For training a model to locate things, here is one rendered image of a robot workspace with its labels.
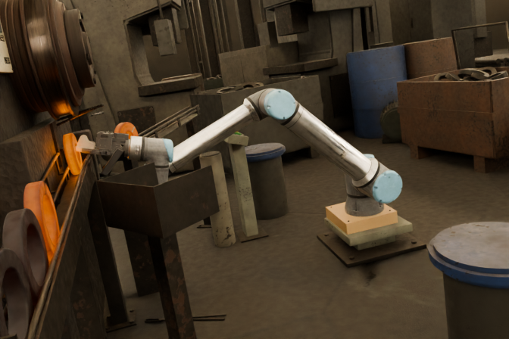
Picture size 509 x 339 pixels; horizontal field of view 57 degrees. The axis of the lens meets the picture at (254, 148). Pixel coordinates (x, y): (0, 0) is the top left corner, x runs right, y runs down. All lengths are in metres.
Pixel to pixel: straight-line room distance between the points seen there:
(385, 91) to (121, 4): 2.61
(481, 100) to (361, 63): 1.74
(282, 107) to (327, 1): 3.24
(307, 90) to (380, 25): 4.78
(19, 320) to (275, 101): 1.26
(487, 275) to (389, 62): 3.72
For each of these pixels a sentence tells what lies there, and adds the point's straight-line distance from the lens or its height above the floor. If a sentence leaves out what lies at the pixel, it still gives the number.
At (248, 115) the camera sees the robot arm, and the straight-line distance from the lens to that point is 2.00.
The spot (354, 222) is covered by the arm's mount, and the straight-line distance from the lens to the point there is 2.27.
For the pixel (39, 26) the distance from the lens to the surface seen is 1.66.
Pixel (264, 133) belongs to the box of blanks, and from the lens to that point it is 4.04.
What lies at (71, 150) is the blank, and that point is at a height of 0.77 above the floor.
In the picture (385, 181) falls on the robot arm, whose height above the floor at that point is 0.39.
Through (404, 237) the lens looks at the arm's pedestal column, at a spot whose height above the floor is 0.02.
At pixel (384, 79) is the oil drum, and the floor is 0.58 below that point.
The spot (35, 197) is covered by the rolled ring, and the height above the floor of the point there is 0.77.
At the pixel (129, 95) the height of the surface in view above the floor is 0.82.
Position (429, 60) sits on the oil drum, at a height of 0.70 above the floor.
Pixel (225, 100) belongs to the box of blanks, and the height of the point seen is 0.68.
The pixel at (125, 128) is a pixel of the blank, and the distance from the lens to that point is 2.31.
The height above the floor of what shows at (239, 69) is 0.85.
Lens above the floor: 0.99
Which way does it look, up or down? 11 degrees down
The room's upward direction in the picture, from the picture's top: 9 degrees counter-clockwise
